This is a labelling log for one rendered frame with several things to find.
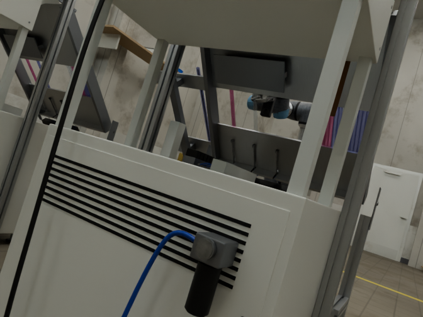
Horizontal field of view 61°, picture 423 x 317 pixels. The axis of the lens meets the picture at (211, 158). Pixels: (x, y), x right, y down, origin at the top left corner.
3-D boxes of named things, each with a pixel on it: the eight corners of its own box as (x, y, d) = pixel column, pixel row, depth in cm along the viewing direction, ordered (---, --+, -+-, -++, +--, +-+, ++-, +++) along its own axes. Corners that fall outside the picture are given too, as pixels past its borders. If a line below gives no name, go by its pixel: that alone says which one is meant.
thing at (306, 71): (208, 90, 154) (214, 85, 157) (372, 117, 121) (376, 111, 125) (199, 9, 135) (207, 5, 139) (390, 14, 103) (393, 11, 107)
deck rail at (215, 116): (213, 163, 176) (219, 156, 180) (216, 163, 175) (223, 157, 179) (195, 8, 136) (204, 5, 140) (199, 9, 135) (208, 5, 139)
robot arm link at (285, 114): (271, 114, 186) (272, 92, 182) (291, 117, 180) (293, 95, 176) (264, 117, 180) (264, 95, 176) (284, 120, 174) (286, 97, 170)
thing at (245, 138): (218, 159, 176) (222, 155, 178) (360, 197, 144) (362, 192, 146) (215, 124, 165) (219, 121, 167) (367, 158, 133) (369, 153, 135)
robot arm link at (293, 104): (287, 100, 223) (247, 90, 183) (304, 102, 217) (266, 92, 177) (283, 118, 225) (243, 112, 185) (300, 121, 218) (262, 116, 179)
